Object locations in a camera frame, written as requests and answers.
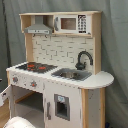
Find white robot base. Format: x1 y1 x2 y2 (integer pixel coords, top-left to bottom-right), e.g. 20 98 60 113
3 117 36 128

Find grey toy sink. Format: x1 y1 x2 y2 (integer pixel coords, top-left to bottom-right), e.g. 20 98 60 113
52 68 92 81

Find wooden toy kitchen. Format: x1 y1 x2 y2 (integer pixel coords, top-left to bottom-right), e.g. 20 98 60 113
6 11 114 128

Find white oven door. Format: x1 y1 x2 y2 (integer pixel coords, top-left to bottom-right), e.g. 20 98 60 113
0 85 11 107

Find stove knob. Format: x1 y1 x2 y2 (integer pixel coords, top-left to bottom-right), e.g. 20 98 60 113
30 81 37 87
12 77 18 83

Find black stovetop red burners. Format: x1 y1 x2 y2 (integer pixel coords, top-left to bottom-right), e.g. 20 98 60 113
18 62 55 73

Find white fridge door dispenser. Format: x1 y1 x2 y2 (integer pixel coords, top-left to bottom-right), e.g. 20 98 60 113
43 89 83 128

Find left stove knob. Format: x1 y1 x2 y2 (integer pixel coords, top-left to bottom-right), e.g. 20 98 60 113
12 77 18 83

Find black toy faucet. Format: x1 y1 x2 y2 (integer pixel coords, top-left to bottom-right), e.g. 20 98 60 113
75 51 93 70

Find right stove knob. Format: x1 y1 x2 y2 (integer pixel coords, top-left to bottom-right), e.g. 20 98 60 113
30 81 37 87

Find grey range hood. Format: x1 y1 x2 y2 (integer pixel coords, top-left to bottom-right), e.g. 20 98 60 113
24 16 52 35

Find white microwave door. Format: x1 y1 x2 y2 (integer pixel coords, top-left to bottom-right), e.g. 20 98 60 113
54 15 87 34

